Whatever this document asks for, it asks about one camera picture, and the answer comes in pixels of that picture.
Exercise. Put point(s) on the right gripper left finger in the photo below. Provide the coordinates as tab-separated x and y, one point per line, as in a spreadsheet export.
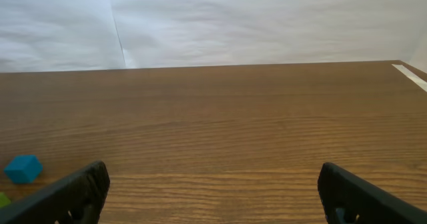
70	197

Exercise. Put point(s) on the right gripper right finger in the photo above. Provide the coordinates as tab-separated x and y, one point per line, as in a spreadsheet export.
353	197

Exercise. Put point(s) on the blue cube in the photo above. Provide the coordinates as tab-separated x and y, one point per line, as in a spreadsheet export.
23	169

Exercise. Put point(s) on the green cube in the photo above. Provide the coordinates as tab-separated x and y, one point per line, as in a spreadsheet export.
3	200

